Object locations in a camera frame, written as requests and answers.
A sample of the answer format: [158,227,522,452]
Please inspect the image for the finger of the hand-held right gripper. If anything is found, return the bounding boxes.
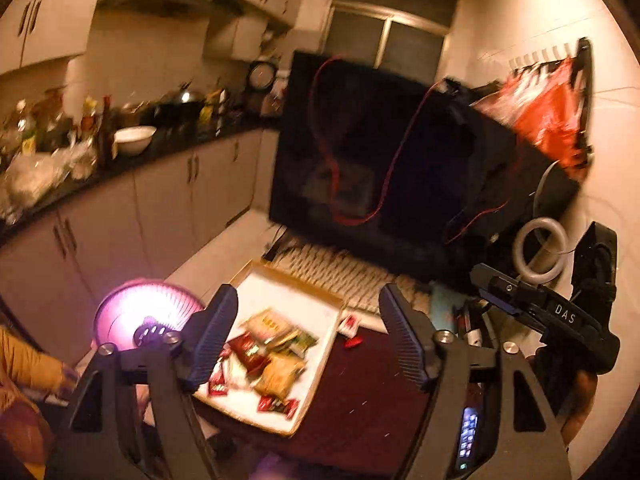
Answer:
[571,221,619,321]
[470,262,556,322]

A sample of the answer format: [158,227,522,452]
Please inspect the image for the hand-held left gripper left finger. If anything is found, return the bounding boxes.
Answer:
[45,284,239,480]

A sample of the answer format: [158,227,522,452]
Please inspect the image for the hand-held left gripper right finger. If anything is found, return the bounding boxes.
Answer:
[378,284,573,480]

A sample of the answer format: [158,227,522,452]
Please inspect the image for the shiny red snack bag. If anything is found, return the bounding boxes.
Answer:
[227,332,271,377]

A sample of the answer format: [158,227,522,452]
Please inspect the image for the yellow red label snack packet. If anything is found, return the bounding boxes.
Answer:
[245,310,296,346]

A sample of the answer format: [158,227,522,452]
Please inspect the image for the red white sachet strip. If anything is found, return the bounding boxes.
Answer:
[207,355,231,399]

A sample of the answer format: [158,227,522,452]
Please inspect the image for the yellow rimmed white tray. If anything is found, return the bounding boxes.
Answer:
[192,259,346,437]

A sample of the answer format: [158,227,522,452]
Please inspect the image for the large yellow snack packet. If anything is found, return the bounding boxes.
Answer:
[254,352,307,401]

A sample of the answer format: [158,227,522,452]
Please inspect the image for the small red snack packet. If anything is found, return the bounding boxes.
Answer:
[257,395,301,419]

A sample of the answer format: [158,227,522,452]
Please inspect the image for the blue notebook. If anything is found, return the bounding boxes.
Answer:
[430,282,468,333]

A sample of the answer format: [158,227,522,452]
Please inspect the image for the maroon tablecloth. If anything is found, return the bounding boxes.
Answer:
[200,327,483,480]

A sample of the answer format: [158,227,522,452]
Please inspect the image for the glowing round heater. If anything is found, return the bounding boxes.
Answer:
[94,280,206,357]

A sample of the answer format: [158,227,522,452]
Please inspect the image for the white keyboard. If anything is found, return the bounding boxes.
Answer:
[270,242,433,318]

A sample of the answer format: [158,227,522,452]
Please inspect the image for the black monitor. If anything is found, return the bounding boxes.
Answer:
[269,50,581,281]

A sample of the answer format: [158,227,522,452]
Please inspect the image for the black device lit screen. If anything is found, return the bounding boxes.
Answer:
[452,385,488,474]

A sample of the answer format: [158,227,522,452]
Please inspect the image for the white lower kitchen cabinets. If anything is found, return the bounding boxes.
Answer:
[0,127,281,321]

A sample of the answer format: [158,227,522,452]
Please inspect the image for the white kitchen cabinets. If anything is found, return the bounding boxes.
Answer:
[0,0,311,77]
[0,127,281,321]

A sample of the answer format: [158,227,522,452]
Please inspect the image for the red plastic bag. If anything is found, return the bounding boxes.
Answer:
[472,57,593,181]

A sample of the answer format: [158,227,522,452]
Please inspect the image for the white bowl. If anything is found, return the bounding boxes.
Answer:
[114,126,157,157]

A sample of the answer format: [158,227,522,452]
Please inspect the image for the person's yellow clothing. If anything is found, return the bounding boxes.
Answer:
[0,325,79,468]

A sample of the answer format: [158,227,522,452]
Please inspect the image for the dark glass bottle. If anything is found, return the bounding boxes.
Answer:
[100,95,116,167]

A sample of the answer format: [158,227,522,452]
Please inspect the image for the black wok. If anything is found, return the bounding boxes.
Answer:
[162,87,207,113]

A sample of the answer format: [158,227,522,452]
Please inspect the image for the clear plastic bags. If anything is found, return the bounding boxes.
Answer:
[0,152,70,223]

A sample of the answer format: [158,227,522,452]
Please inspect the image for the round kitchen appliance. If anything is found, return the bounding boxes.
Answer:
[248,60,277,94]

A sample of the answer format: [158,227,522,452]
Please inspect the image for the clear plastic bottle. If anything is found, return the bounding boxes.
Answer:
[11,100,39,157]

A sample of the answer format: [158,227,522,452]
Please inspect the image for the window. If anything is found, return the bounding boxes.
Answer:
[320,0,459,75]

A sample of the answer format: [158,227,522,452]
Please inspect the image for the white upper kitchen cabinets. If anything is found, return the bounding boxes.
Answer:
[0,0,311,77]

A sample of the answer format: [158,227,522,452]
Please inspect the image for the white ring light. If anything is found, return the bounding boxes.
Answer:
[514,217,568,286]

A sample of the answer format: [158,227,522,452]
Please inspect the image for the red cable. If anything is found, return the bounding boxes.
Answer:
[307,55,453,227]

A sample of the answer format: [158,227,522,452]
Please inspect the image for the wall hook rack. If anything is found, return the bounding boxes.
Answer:
[507,41,576,69]

